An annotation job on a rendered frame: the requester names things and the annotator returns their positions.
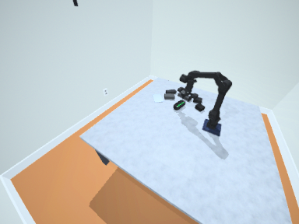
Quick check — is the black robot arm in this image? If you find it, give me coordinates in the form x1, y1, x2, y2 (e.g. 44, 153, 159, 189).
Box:
179, 71, 232, 130

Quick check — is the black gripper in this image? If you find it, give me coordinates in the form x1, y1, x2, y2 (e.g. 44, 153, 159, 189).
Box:
178, 86, 198, 101

